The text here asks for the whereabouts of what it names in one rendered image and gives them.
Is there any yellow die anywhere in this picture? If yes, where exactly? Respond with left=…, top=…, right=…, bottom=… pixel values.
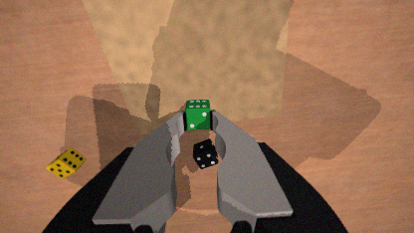
left=46, top=148, right=86, bottom=179

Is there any black die with white pips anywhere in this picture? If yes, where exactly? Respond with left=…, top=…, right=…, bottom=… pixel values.
left=193, top=138, right=218, bottom=169

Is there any green die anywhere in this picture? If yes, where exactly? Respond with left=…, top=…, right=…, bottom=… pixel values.
left=185, top=100, right=211, bottom=130

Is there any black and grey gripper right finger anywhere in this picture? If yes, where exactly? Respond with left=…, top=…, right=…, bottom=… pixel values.
left=210, top=110, right=348, bottom=233

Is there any tan square mat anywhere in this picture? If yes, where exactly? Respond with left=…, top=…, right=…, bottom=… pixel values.
left=82, top=0, right=291, bottom=135

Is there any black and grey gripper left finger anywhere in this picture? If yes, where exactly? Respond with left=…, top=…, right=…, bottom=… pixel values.
left=42, top=111, right=187, bottom=233

